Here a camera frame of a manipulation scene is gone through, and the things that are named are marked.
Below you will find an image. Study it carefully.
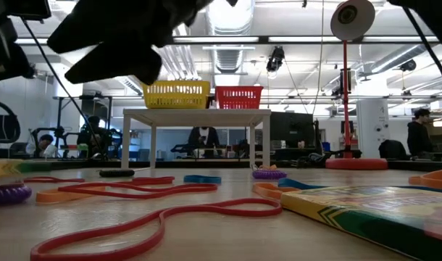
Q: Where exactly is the black office chair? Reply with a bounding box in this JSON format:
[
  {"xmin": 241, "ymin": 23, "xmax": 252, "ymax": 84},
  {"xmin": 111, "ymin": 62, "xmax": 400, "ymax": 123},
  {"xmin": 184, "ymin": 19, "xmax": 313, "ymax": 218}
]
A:
[
  {"xmin": 378, "ymin": 139, "xmax": 409, "ymax": 161},
  {"xmin": 0, "ymin": 98, "xmax": 22, "ymax": 144}
]

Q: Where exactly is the purple spiral coil wristband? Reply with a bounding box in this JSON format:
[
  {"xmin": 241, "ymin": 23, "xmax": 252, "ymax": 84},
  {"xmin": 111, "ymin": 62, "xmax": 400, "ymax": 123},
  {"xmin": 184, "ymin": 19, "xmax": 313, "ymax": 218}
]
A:
[
  {"xmin": 251, "ymin": 169, "xmax": 288, "ymax": 181},
  {"xmin": 0, "ymin": 182, "xmax": 33, "ymax": 205}
]

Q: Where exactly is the person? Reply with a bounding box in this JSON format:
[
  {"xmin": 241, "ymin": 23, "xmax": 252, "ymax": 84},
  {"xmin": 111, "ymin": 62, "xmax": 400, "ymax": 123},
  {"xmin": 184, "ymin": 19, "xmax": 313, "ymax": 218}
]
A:
[
  {"xmin": 187, "ymin": 126, "xmax": 221, "ymax": 159},
  {"xmin": 25, "ymin": 133, "xmax": 59, "ymax": 159},
  {"xmin": 406, "ymin": 108, "xmax": 435, "ymax": 157},
  {"xmin": 77, "ymin": 115, "xmax": 113, "ymax": 159}
]

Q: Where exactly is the red desk lamp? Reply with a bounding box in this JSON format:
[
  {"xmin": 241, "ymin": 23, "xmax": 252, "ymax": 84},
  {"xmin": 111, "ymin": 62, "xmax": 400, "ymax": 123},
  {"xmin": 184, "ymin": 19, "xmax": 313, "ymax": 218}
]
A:
[{"xmin": 325, "ymin": 0, "xmax": 389, "ymax": 171}]

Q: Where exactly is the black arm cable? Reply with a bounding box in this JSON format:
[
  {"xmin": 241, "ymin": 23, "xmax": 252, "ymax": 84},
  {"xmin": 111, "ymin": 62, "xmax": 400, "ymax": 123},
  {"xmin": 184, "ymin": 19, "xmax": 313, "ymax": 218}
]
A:
[
  {"xmin": 401, "ymin": 6, "xmax": 442, "ymax": 96},
  {"xmin": 20, "ymin": 17, "xmax": 108, "ymax": 160}
]

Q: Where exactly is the black monitor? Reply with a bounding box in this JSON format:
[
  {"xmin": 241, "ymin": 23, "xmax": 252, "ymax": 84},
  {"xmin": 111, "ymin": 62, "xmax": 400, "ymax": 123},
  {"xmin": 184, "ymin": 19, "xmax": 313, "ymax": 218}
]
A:
[{"xmin": 270, "ymin": 111, "xmax": 315, "ymax": 150}]

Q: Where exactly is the black spiral coil wristband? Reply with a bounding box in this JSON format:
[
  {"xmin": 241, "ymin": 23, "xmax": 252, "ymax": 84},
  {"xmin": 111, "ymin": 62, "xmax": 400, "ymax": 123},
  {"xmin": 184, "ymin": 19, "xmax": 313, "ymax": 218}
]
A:
[{"xmin": 98, "ymin": 168, "xmax": 136, "ymax": 178}]

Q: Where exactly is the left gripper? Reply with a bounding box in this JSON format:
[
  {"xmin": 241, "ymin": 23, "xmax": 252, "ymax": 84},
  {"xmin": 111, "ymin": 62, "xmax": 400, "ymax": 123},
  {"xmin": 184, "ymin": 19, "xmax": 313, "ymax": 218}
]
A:
[{"xmin": 46, "ymin": 0, "xmax": 214, "ymax": 86}]

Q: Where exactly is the red rubber band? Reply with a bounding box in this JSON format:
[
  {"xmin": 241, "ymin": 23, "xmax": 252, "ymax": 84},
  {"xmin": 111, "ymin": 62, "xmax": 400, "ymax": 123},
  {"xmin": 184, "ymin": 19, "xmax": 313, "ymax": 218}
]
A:
[
  {"xmin": 57, "ymin": 181, "xmax": 220, "ymax": 200},
  {"xmin": 29, "ymin": 197, "xmax": 283, "ymax": 261},
  {"xmin": 22, "ymin": 175, "xmax": 86, "ymax": 184},
  {"xmin": 131, "ymin": 175, "xmax": 176, "ymax": 186}
]

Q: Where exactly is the yellow plastic basket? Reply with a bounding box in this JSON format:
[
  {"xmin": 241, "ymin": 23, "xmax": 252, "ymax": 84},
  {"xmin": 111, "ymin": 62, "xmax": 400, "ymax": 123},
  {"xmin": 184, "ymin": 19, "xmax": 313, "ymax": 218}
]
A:
[{"xmin": 141, "ymin": 80, "xmax": 212, "ymax": 109}]

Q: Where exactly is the red plastic basket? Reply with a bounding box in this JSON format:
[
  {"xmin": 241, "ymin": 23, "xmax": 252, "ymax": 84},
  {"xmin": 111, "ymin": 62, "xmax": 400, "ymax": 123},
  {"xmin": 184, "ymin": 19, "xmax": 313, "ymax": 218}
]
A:
[{"xmin": 214, "ymin": 86, "xmax": 264, "ymax": 110}]

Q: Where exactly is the blue rubber band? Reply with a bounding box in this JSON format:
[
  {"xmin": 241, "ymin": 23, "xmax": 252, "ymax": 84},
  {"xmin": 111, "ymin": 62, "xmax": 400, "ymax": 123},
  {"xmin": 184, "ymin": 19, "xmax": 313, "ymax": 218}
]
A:
[
  {"xmin": 277, "ymin": 177, "xmax": 329, "ymax": 191},
  {"xmin": 183, "ymin": 174, "xmax": 222, "ymax": 185}
]

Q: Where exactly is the yellow Crayola crayon box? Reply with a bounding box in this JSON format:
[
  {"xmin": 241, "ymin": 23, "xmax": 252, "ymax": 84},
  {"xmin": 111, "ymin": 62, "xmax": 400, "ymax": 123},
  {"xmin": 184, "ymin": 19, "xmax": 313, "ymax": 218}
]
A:
[
  {"xmin": 280, "ymin": 185, "xmax": 442, "ymax": 261},
  {"xmin": 0, "ymin": 158, "xmax": 54, "ymax": 178}
]

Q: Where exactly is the white round column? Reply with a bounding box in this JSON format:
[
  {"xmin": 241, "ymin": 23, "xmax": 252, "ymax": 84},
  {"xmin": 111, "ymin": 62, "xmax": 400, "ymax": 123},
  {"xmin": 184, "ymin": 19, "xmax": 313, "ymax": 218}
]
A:
[{"xmin": 355, "ymin": 98, "xmax": 391, "ymax": 159}]

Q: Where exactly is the white perforated metal shelf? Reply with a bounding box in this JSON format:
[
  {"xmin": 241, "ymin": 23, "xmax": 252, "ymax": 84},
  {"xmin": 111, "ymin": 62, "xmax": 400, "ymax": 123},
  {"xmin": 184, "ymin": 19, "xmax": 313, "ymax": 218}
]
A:
[{"xmin": 120, "ymin": 108, "xmax": 272, "ymax": 170}]

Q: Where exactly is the black hanging ceiling device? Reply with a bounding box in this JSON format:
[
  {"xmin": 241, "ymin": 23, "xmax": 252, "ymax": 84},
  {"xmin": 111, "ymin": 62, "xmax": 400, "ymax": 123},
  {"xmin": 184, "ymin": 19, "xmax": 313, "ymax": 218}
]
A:
[
  {"xmin": 398, "ymin": 59, "xmax": 417, "ymax": 73},
  {"xmin": 265, "ymin": 46, "xmax": 285, "ymax": 73}
]

